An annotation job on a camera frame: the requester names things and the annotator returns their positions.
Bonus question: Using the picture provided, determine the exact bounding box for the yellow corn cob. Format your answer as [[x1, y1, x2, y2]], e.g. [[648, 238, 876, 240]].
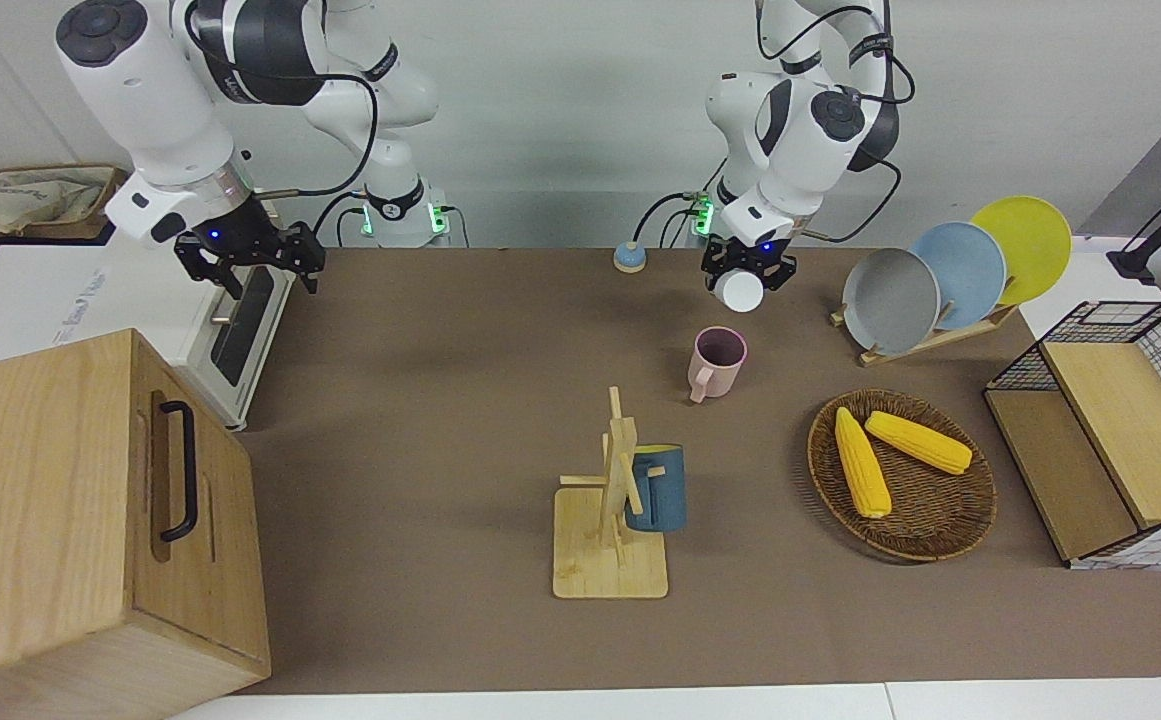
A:
[[834, 406, 894, 520], [863, 409, 974, 476]]

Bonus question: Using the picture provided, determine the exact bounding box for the light blue plate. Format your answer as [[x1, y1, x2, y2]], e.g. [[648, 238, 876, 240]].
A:
[[907, 220, 1009, 332]]

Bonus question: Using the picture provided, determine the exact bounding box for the black cabinet handle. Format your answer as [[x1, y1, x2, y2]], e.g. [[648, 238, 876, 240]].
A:
[[157, 399, 201, 544]]

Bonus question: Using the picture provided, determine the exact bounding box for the dark blue mug yellow inside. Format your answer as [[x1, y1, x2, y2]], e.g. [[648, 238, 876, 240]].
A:
[[624, 443, 688, 534]]

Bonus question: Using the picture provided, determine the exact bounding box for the wooden plate rack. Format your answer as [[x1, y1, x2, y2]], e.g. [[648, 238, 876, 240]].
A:
[[829, 300, 1020, 368]]

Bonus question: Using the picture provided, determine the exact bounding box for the yellow plate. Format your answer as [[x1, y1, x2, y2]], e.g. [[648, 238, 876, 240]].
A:
[[969, 194, 1074, 307]]

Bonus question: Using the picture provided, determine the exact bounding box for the white bottle with glass base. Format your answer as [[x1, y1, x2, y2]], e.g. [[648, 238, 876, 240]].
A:
[[719, 268, 766, 314]]

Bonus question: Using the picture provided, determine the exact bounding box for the wooden drawer cabinet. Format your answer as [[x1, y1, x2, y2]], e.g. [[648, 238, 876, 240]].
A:
[[0, 327, 273, 720]]

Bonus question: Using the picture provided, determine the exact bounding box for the round brown wicker basket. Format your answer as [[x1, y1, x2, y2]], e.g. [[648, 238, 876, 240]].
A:
[[806, 388, 999, 564]]

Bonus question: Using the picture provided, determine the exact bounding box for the pink mug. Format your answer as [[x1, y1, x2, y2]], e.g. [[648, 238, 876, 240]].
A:
[[687, 325, 749, 405]]

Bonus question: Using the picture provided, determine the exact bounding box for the brown box with paper bag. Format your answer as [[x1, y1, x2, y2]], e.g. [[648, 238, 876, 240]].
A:
[[0, 163, 129, 244]]

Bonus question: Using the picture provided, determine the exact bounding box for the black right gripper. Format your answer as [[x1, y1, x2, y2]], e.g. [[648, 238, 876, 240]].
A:
[[176, 198, 328, 301]]

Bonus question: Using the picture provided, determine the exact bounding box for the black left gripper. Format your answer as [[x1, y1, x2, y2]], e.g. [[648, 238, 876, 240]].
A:
[[702, 235, 798, 294]]

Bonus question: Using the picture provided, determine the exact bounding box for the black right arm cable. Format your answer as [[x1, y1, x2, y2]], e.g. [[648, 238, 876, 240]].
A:
[[185, 0, 382, 201]]

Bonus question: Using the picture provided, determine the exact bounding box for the wooden mug tree stand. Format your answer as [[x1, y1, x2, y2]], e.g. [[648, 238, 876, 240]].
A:
[[551, 385, 670, 601]]

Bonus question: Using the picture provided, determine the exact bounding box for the grey plate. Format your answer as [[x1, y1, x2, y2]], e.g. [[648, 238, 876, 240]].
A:
[[841, 246, 942, 358]]

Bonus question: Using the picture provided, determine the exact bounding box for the white toaster oven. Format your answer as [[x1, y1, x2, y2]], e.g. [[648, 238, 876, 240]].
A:
[[0, 235, 299, 432]]

